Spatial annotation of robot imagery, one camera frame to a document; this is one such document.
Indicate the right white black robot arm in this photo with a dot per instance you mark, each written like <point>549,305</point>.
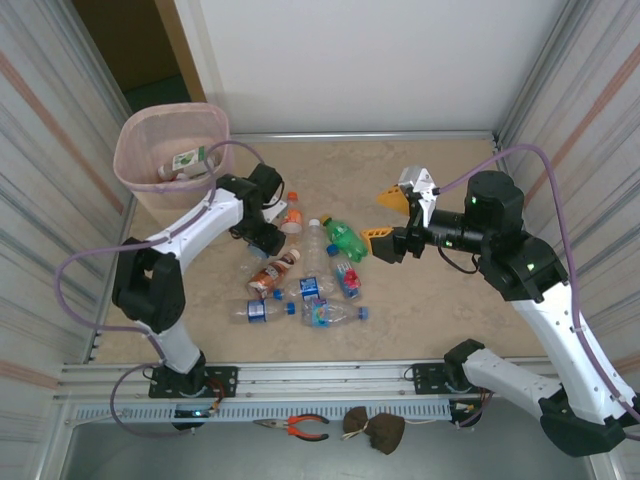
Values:
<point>545,325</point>

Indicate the orange label bottle orange cap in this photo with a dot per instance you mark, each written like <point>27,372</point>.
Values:
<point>292,220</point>

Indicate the brown label bottle white cap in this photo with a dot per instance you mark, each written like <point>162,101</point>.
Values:
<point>272,274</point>

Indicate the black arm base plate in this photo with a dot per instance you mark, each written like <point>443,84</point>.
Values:
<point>225,382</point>
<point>425,377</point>

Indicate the pink mesh waste bin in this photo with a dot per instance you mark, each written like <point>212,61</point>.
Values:
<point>150,130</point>

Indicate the small circuit board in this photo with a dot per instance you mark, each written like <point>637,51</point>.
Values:
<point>465,407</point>
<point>195,413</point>

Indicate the thin aluminium edge rail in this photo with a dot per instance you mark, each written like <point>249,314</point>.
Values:
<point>350,136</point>

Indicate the brown wooden door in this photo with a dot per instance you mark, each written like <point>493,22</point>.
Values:
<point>180,40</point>

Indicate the white green label bottle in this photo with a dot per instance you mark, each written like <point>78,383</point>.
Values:
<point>189,159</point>

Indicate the long aluminium base rail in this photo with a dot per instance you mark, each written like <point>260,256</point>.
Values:
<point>320,380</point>

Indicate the pink flower bottle blue cap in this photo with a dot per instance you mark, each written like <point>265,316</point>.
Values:
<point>347,277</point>

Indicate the dark blue label clear bottle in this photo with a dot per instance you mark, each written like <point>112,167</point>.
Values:
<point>308,288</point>

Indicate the tall clear bottle white cap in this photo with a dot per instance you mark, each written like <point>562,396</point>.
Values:
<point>315,250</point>

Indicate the colourful label bottle blue cap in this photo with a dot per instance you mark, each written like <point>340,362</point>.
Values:
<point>330,313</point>

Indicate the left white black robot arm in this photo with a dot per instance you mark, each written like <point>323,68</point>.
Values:
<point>200,220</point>

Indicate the green bottle yellow cap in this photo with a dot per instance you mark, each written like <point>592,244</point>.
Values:
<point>345,240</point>

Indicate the brown cloth pouch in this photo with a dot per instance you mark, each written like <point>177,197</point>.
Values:
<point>385,432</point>

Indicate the blue label bottle white cap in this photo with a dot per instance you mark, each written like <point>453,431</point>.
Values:
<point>252,262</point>

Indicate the grey metal sheet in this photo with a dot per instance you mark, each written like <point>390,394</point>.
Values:
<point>200,460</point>

